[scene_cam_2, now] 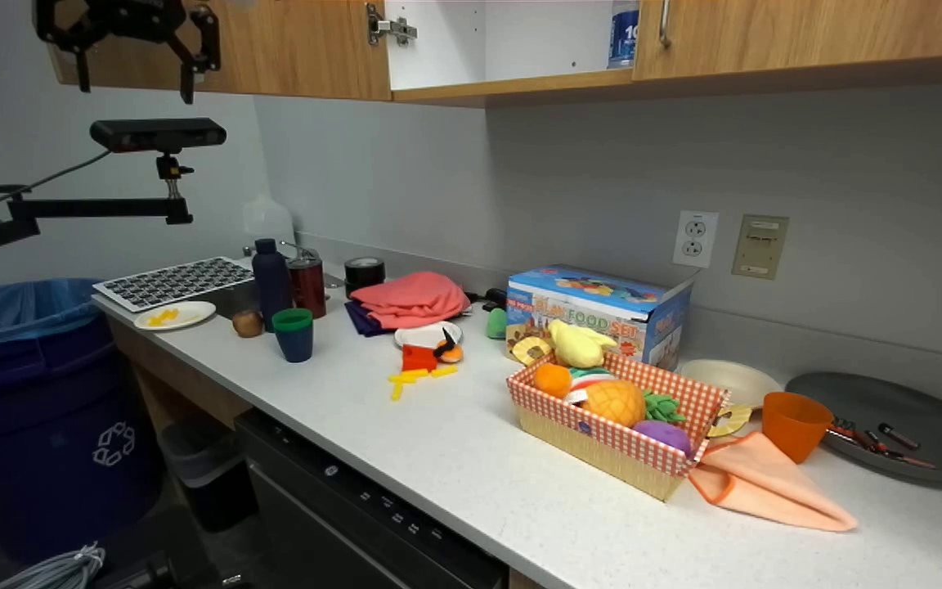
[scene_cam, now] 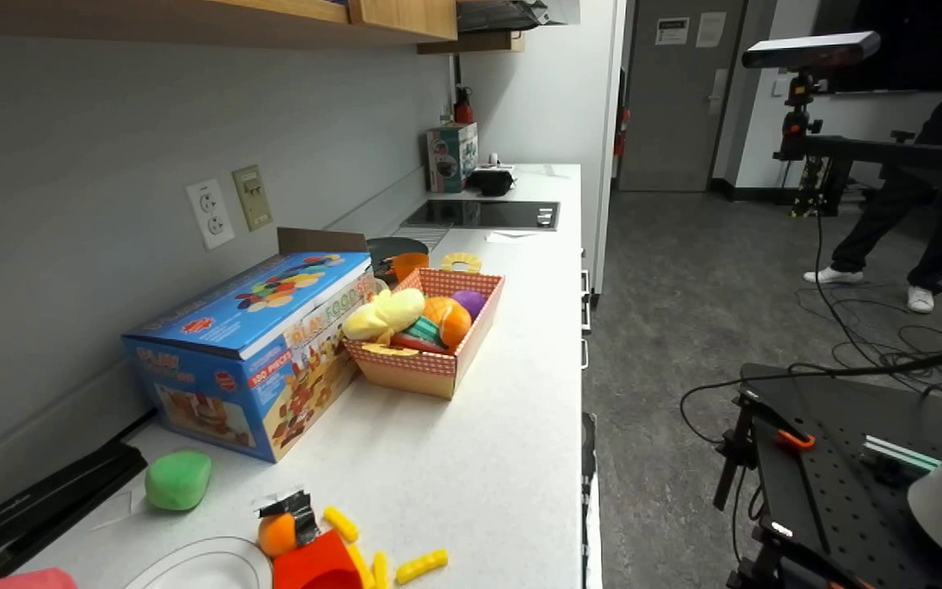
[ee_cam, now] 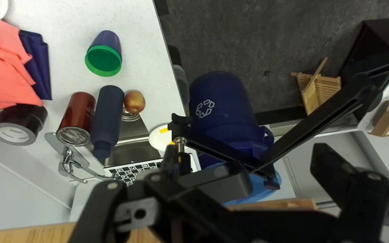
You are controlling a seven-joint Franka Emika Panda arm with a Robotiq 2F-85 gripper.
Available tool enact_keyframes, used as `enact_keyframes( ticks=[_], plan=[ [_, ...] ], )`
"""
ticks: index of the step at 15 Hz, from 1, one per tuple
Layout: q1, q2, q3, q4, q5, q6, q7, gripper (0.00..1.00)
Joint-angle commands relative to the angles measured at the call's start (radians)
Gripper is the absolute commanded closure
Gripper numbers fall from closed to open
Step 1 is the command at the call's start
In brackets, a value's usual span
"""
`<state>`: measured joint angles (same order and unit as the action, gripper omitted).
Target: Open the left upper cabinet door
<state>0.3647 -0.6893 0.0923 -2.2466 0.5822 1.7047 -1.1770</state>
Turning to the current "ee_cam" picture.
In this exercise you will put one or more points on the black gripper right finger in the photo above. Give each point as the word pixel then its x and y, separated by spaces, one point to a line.
pixel 370 206

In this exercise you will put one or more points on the navy cloth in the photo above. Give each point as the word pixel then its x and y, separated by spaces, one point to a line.
pixel 39 62

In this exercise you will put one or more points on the blue recycling bin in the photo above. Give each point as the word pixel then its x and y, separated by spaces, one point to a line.
pixel 222 108

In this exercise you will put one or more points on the dark blue bottle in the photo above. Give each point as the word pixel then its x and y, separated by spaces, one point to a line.
pixel 107 121

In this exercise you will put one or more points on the blue cup with green rim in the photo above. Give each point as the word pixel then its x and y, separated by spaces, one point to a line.
pixel 104 55

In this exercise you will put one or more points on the coral cloth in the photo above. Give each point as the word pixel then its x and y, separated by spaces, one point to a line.
pixel 0 67

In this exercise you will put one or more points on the red metal can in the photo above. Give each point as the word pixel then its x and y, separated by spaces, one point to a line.
pixel 75 116

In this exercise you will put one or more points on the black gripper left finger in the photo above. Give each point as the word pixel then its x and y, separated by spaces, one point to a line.
pixel 114 202

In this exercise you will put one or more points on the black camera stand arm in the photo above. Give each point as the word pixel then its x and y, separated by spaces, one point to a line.
pixel 316 116

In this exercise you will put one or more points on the yellow toy egg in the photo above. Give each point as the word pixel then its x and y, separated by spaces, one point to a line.
pixel 164 130

